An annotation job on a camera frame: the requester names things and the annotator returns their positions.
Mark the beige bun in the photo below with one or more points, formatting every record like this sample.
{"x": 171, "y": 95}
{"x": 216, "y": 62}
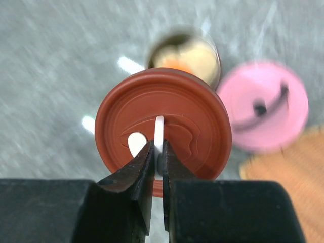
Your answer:
{"x": 203, "y": 60}

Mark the woven bamboo triangular tray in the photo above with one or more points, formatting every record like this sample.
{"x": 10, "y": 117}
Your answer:
{"x": 299, "y": 169}

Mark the pink-white steel lunch container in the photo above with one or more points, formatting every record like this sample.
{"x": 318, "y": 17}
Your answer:
{"x": 166, "y": 45}

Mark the orange round bun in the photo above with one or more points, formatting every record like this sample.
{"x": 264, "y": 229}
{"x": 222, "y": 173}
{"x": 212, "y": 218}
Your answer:
{"x": 177, "y": 65}

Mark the brown round lid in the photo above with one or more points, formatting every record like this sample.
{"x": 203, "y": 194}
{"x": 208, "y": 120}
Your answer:
{"x": 196, "y": 122}

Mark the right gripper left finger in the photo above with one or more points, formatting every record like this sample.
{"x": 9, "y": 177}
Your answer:
{"x": 114, "y": 209}

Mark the pink round lid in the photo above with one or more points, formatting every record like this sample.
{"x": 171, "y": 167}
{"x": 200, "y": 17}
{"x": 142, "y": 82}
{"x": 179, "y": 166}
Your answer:
{"x": 267, "y": 105}

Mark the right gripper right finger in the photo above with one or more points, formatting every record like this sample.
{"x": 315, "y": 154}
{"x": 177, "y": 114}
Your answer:
{"x": 197, "y": 210}

